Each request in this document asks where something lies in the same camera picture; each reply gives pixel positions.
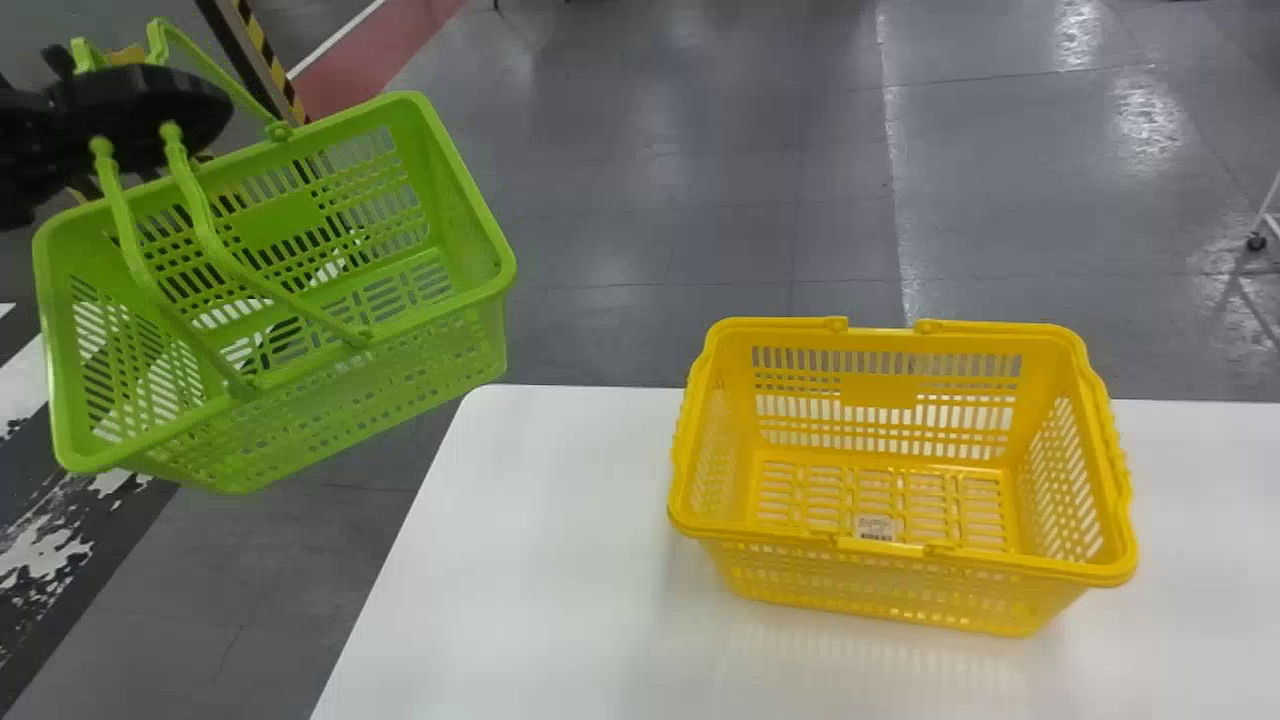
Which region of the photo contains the striped post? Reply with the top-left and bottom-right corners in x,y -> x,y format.
194,0 -> 310,128

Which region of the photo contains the yellow basket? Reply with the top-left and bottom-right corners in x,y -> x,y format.
666,315 -> 1140,639

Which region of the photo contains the white wire rack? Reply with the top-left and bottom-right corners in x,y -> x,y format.
1244,168 -> 1280,254

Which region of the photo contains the green basket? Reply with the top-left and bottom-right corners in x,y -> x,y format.
31,17 -> 519,496

